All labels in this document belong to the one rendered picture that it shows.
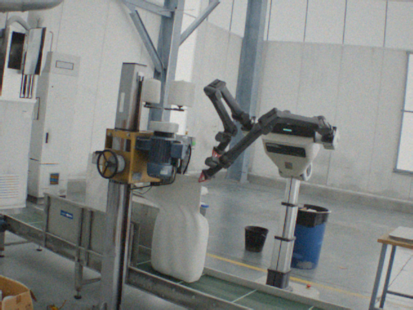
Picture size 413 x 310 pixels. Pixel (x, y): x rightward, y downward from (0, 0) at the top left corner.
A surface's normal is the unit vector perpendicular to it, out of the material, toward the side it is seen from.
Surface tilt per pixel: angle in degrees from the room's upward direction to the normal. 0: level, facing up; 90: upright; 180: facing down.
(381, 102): 90
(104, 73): 90
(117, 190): 90
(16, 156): 89
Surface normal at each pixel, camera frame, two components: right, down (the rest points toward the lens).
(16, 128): 0.83, 0.15
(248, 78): -0.55, 0.00
